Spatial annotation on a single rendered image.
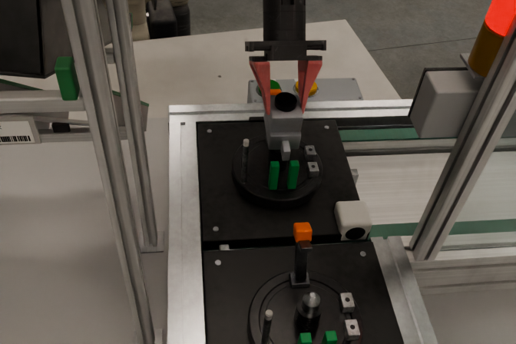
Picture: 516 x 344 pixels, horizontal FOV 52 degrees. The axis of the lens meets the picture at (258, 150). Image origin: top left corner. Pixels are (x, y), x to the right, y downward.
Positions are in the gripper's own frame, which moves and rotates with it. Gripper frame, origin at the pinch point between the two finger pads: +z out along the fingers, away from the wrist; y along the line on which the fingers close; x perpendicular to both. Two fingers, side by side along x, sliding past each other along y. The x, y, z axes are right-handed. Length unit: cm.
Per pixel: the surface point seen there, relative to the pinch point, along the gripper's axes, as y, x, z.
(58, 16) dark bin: -23.6, -24.1, -11.3
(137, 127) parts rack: -19.6, -5.4, 1.3
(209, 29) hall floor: -2, 218, -17
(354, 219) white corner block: 9.3, -3.0, 15.8
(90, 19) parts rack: -19.3, -34.2, -10.6
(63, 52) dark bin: -23.8, -22.9, -8.3
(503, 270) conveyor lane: 32.1, -3.5, 24.8
